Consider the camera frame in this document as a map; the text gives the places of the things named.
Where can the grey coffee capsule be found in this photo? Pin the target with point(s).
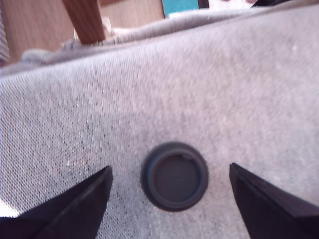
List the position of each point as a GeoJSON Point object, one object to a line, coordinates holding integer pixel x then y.
{"type": "Point", "coordinates": [174, 178]}

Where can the grey tablecloth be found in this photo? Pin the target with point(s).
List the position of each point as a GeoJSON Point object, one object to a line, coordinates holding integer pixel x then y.
{"type": "Point", "coordinates": [174, 87]}

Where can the wooden chair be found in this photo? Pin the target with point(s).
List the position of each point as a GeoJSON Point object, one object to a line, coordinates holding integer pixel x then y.
{"type": "Point", "coordinates": [84, 22]}

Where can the teal object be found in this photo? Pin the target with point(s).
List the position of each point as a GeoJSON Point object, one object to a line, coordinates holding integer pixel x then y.
{"type": "Point", "coordinates": [180, 7]}

